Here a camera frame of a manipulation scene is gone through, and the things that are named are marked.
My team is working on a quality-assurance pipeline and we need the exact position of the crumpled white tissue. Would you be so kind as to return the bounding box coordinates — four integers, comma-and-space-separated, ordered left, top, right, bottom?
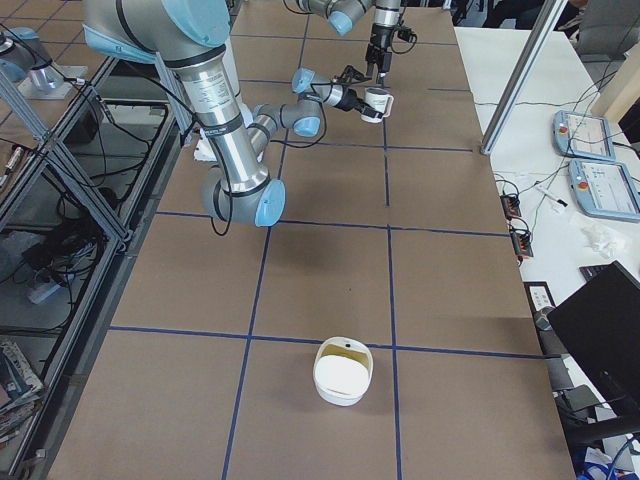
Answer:
580, 224, 632, 259

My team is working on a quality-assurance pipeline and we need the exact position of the stack of books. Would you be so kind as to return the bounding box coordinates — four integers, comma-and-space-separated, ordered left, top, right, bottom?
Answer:
1, 337, 45, 443

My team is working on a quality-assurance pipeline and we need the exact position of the black marker pen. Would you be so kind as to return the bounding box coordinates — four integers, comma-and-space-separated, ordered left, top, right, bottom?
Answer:
534, 184, 568, 208

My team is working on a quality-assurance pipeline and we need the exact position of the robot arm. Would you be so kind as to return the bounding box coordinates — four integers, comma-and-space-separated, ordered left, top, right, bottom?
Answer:
283, 0, 417, 85
83, 1, 383, 227

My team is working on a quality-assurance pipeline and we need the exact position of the teach pendant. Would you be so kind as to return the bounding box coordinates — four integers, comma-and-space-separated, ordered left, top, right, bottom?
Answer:
568, 158, 639, 223
552, 110, 616, 161

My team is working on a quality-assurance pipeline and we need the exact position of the white cup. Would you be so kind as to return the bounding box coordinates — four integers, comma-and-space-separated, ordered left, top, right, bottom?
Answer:
361, 87, 394, 124

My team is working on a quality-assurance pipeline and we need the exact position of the upper teach pendant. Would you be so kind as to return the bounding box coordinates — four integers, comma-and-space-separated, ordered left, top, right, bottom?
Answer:
552, 110, 616, 161

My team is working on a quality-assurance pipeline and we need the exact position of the white camera pole base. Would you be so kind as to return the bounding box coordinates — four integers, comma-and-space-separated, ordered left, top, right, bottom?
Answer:
192, 29, 271, 162

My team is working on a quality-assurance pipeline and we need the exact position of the aluminium frame post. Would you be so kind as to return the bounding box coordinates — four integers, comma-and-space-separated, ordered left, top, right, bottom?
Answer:
480, 0, 567, 156

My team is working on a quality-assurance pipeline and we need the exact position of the seated person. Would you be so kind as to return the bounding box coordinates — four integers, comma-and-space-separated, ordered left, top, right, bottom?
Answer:
482, 0, 588, 30

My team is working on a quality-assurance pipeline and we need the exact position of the lower teach pendant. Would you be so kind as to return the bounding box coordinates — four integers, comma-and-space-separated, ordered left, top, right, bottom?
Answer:
568, 158, 639, 223

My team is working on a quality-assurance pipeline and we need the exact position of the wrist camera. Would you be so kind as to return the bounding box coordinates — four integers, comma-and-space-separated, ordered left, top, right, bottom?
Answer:
395, 26, 418, 44
332, 65, 372, 87

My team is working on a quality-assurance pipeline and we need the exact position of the black monitor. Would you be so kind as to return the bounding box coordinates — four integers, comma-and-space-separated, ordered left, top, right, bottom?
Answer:
548, 261, 639, 416

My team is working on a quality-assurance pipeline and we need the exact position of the red black connector box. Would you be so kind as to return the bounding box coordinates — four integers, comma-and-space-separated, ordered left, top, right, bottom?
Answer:
500, 194, 521, 220

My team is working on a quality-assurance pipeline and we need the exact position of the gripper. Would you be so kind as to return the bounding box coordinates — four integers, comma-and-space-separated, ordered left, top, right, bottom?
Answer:
331, 85, 384, 120
365, 23, 398, 84

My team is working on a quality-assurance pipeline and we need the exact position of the white power strip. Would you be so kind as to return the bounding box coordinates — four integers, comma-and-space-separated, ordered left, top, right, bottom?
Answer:
27, 280, 62, 305

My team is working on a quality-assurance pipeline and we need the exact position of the white bucket container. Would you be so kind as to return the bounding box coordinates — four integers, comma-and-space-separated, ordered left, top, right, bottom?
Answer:
313, 336, 374, 407

